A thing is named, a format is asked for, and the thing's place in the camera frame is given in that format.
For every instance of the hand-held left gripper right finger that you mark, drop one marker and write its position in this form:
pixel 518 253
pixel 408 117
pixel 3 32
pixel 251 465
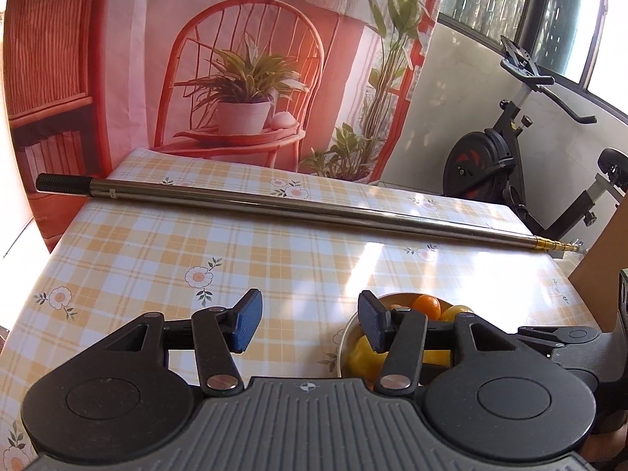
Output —
pixel 371 321

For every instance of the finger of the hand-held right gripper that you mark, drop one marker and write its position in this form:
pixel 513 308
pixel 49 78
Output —
pixel 564 336

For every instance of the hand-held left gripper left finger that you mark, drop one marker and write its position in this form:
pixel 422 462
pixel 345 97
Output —
pixel 248 321

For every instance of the round metal bowl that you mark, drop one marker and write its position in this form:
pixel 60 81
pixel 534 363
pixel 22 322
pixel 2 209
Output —
pixel 351 333

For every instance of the large yellow pomelo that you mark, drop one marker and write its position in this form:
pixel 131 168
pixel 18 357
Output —
pixel 365 355

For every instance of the small orange tangerine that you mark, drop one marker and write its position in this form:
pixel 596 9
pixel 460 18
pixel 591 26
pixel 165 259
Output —
pixel 426 305

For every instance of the yellow citrus fruit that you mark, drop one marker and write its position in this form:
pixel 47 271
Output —
pixel 436 357
pixel 456 312

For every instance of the plaid floral tablecloth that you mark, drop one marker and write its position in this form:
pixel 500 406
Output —
pixel 147 255

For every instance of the telescopic metal pole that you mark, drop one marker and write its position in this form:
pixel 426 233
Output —
pixel 294 203

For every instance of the black exercise bike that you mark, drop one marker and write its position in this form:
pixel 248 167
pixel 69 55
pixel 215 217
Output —
pixel 471 167

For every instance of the printed backdrop cloth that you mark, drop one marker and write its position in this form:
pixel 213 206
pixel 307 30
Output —
pixel 122 59

